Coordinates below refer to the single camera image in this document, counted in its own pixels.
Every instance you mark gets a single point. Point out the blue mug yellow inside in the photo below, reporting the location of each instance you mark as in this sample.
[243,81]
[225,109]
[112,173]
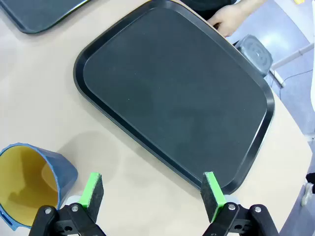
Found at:
[64,172]

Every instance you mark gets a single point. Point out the yellow plastic crate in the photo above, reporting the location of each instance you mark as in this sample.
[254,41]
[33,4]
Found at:
[299,1]

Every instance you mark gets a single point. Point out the person's left hand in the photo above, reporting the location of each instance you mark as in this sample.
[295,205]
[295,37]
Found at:
[231,18]

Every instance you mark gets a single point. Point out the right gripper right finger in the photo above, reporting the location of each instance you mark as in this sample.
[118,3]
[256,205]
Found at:
[214,196]

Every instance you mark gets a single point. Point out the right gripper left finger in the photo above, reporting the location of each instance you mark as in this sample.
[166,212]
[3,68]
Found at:
[91,191]

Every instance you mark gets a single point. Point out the person in black t-shirt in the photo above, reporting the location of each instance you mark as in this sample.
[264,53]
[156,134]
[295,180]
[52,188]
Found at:
[209,6]

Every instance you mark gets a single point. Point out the person's left forearm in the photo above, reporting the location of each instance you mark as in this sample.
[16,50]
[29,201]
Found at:
[253,3]

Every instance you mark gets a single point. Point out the black plastic serving tray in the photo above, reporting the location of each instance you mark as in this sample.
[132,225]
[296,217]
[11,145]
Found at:
[37,12]
[172,98]

